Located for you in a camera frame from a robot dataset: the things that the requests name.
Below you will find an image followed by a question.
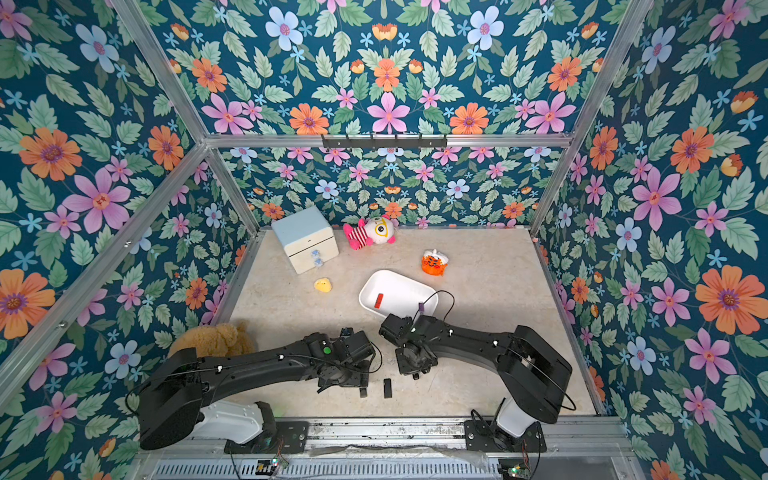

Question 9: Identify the black usb flash drive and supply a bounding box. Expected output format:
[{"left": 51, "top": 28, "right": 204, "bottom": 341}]
[{"left": 383, "top": 378, "right": 393, "bottom": 399}]

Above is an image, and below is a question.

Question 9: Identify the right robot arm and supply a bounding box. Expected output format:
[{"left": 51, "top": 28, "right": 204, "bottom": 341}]
[{"left": 379, "top": 314, "right": 576, "bottom": 453}]

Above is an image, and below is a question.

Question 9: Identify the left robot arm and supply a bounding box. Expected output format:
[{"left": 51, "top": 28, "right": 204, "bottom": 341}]
[{"left": 135, "top": 331, "right": 378, "bottom": 451}]

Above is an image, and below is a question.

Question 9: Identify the white storage box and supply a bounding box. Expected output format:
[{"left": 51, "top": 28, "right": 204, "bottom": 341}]
[{"left": 358, "top": 269, "right": 439, "bottom": 319}]

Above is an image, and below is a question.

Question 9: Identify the yellow small toy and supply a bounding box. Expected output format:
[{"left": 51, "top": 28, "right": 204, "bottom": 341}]
[{"left": 314, "top": 278, "right": 333, "bottom": 293}]

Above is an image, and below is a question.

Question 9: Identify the white mini drawer cabinet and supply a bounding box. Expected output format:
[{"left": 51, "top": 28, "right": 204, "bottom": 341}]
[{"left": 272, "top": 206, "right": 339, "bottom": 274}]

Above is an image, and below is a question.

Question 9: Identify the pink striped plush toy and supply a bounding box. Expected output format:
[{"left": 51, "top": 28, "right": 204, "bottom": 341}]
[{"left": 343, "top": 215, "right": 396, "bottom": 251}]

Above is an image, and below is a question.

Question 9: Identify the brown teddy bear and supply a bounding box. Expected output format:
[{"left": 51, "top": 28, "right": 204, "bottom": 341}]
[{"left": 167, "top": 323, "right": 256, "bottom": 358}]

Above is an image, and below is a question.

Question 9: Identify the black hook rail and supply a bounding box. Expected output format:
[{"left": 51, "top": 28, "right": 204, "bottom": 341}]
[{"left": 321, "top": 134, "right": 448, "bottom": 150}]

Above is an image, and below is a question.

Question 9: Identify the aluminium frame corner post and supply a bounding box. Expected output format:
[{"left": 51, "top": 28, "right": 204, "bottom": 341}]
[{"left": 526, "top": 1, "right": 653, "bottom": 237}]

